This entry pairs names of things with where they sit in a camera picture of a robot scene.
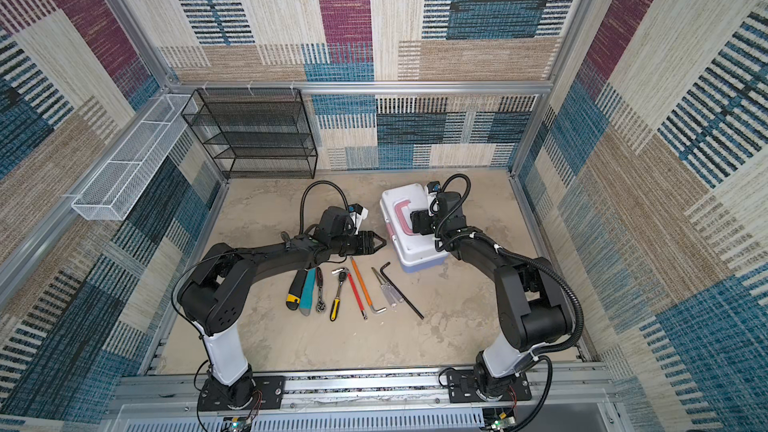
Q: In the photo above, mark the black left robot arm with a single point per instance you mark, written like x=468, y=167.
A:
x=214, y=293

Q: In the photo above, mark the white wire mesh basket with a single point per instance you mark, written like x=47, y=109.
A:
x=114, y=190

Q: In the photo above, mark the black yellow utility knife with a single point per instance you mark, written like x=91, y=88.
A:
x=295, y=291

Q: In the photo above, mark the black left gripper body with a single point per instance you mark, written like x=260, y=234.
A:
x=355, y=245

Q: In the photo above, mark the aluminium front rail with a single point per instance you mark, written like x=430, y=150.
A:
x=305, y=391

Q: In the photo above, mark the black hex key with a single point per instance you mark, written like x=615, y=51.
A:
x=406, y=299

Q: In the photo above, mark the red black handle ratchet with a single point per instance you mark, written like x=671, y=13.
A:
x=320, y=303

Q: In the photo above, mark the red hex key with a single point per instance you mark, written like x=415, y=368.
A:
x=357, y=296

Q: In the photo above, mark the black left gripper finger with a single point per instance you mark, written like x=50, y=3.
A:
x=371, y=249
x=371, y=238

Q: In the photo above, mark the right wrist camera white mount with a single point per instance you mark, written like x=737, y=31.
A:
x=432, y=189

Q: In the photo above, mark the teal utility knife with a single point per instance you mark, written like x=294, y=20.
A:
x=306, y=299

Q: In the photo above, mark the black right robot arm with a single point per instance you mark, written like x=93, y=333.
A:
x=538, y=311

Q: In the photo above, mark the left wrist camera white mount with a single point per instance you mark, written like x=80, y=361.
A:
x=358, y=214

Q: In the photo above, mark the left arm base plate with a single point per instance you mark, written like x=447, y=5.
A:
x=247, y=394

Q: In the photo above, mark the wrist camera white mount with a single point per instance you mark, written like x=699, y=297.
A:
x=358, y=214
x=432, y=189

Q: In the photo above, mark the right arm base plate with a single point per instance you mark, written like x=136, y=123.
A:
x=467, y=386

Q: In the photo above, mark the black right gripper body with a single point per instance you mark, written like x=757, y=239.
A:
x=423, y=222

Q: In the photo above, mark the yellow black handle ratchet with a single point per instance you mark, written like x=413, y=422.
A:
x=342, y=275

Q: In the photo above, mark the white and blue toolbox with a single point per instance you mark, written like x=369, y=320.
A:
x=415, y=251

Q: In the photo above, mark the black wire shelf rack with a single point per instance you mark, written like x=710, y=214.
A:
x=254, y=133

